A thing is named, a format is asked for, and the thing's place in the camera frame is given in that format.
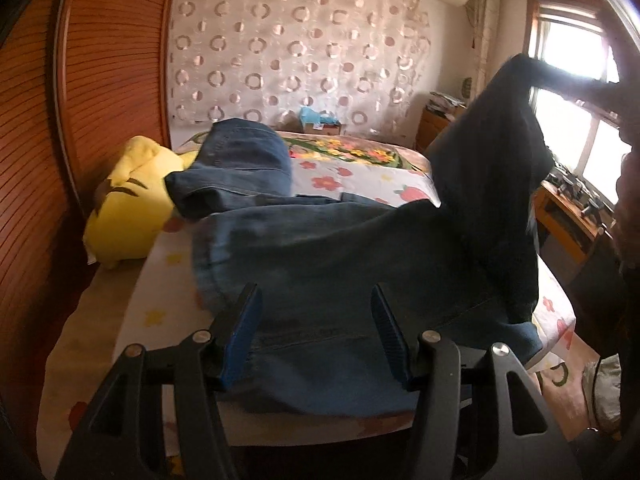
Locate blue denim jeans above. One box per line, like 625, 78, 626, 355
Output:
192, 53, 622, 418

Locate person right hand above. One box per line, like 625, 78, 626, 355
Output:
612, 127, 640, 268

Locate floral bed sheet mattress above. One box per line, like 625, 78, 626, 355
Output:
34, 129, 577, 478

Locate yellow plush toy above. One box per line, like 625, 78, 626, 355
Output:
84, 136, 196, 266

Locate wooden sideboard cabinet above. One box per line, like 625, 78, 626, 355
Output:
416, 104, 602, 264

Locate folded blue jeans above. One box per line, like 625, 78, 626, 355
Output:
162, 117, 294, 220

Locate circle patterned curtain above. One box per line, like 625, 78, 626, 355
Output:
168, 0, 431, 144

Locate window side curtain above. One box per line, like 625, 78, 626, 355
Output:
471, 0, 500, 99

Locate window frame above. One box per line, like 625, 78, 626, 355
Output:
526, 0, 631, 206

